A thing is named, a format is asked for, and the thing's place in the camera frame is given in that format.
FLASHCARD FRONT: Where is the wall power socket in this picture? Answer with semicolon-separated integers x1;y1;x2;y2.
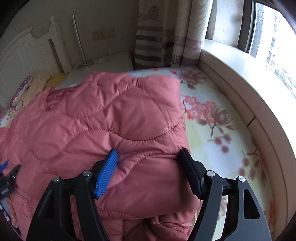
92;27;115;41

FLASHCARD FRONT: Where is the beige fluffy pillow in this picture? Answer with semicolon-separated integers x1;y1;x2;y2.
15;71;51;111

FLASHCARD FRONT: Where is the striped patterned curtain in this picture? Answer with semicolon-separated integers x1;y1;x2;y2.
134;0;213;69

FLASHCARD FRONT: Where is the pink quilted padded jacket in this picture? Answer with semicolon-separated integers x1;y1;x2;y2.
1;72;200;240

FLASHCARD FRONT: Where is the floral bed sheet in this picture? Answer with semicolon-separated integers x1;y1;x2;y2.
130;67;275;233

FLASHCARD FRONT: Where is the colourful patterned pillow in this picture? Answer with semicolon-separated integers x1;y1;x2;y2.
9;75;34;108

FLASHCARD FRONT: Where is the white bedside table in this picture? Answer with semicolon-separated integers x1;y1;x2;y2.
59;52;133;89

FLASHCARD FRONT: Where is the window with dark frame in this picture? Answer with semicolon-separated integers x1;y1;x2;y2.
206;1;295;95

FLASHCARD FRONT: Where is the yellow pillow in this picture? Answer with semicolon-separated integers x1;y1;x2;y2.
45;73;66;89

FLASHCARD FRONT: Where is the white wooden headboard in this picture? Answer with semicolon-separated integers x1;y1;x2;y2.
1;16;71;107

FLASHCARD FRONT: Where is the beige window sill ledge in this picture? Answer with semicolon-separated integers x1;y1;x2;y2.
198;40;295;240

